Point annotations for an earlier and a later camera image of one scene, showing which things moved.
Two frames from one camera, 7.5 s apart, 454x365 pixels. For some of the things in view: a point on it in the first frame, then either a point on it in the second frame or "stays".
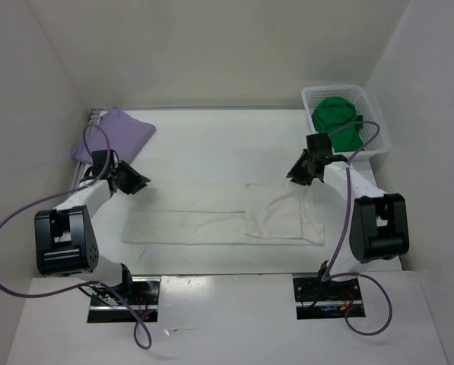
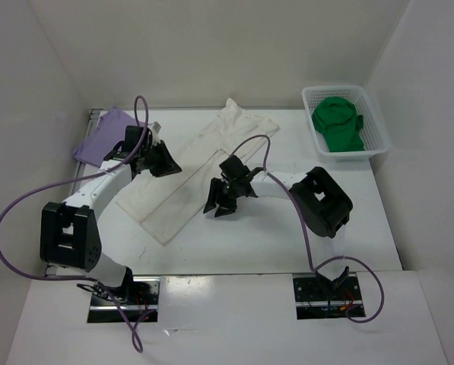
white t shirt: (222, 212) → (167, 204)
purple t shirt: (125, 134) stays
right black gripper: (296, 172) → (214, 189)
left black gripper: (138, 182) → (169, 165)
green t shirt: (333, 112) stays
